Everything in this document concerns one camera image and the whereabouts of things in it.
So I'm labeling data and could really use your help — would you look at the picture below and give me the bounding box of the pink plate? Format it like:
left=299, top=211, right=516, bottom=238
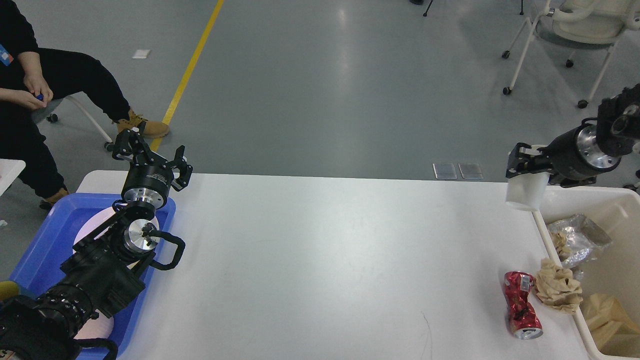
left=73, top=207, right=162, bottom=253

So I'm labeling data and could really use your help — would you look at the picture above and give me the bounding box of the metal floor plate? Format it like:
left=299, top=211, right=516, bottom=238
left=432, top=162, right=458, bottom=180
left=458, top=162, right=485, bottom=180

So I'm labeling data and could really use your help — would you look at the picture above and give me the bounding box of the aluminium foil tray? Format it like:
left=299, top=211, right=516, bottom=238
left=546, top=213, right=613, bottom=269

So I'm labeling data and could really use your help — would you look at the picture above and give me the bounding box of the brown paper ball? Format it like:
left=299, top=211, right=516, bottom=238
left=534, top=259, right=583, bottom=315
left=550, top=231, right=572, bottom=261

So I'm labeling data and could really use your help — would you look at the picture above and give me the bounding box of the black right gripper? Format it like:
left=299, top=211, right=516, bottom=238
left=505, top=124, right=622, bottom=188

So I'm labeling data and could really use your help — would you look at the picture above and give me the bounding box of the white paper cup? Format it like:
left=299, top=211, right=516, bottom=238
left=505, top=172, right=550, bottom=212

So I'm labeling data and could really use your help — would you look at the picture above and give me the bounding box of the blue plastic tray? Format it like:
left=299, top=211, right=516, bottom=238
left=9, top=193, right=176, bottom=360

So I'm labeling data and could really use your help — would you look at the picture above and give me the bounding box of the right metal floor plate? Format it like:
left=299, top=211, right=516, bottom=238
left=458, top=162, right=485, bottom=180

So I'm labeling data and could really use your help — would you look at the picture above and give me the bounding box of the white plastic bin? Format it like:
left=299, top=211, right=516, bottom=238
left=530, top=185, right=640, bottom=360

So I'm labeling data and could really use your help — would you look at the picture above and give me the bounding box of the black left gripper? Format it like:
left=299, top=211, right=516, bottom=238
left=111, top=128, right=194, bottom=209

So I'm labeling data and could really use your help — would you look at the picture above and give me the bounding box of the white side table corner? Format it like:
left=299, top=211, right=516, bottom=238
left=0, top=158, right=26, bottom=196

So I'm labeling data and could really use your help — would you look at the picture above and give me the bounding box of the seated person in black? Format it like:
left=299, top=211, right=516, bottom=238
left=0, top=0, right=169, bottom=210

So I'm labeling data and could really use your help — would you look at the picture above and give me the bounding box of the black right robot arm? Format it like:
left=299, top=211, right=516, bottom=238
left=505, top=85, right=640, bottom=188

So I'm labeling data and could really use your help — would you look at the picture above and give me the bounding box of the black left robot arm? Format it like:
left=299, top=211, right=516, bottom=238
left=0, top=129, right=194, bottom=360

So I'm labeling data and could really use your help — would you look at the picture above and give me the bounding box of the grey seat office chair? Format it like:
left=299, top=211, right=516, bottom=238
left=30, top=95, right=114, bottom=152

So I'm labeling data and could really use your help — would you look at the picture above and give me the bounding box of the left metal floor plate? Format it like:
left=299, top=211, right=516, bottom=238
left=432, top=162, right=458, bottom=180

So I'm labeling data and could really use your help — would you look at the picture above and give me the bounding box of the white office chair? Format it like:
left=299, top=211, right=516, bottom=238
left=501, top=0, right=640, bottom=109

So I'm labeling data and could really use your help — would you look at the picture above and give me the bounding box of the brown paper bag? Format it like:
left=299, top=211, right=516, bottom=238
left=581, top=293, right=640, bottom=358

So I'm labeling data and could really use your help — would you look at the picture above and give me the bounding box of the red can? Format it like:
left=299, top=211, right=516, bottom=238
left=503, top=271, right=544, bottom=340

